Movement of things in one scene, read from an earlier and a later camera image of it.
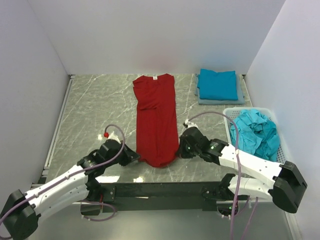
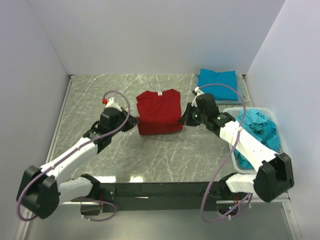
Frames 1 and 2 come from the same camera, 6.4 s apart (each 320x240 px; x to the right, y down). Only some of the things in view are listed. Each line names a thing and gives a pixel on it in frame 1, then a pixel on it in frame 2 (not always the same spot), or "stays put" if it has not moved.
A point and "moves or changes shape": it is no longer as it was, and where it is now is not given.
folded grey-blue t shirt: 240,100 stays put
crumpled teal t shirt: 257,136 stays put
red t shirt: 157,133 moves or changes shape
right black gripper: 183,153 to 186,118
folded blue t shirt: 221,85 stays put
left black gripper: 130,155 to 132,121
